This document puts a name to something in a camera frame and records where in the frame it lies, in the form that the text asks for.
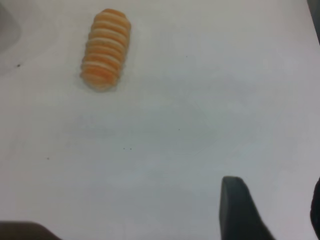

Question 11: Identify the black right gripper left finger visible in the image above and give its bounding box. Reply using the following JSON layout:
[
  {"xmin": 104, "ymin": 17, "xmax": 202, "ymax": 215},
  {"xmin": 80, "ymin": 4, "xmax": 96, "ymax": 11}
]
[{"xmin": 0, "ymin": 220, "xmax": 62, "ymax": 240}]

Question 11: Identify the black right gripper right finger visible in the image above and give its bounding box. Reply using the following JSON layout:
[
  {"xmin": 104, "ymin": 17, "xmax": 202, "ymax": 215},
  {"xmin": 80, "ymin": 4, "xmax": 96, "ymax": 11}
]
[{"xmin": 219, "ymin": 175, "xmax": 277, "ymax": 240}]

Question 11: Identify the ridged bread roll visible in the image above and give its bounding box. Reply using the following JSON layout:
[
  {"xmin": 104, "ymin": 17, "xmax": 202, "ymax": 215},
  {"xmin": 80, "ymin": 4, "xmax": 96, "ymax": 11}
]
[{"xmin": 79, "ymin": 8, "xmax": 132, "ymax": 92}]

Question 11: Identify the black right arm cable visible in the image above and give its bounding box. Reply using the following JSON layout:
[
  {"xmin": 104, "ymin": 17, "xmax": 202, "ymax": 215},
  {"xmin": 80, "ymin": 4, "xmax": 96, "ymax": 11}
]
[{"xmin": 309, "ymin": 176, "xmax": 320, "ymax": 231}]

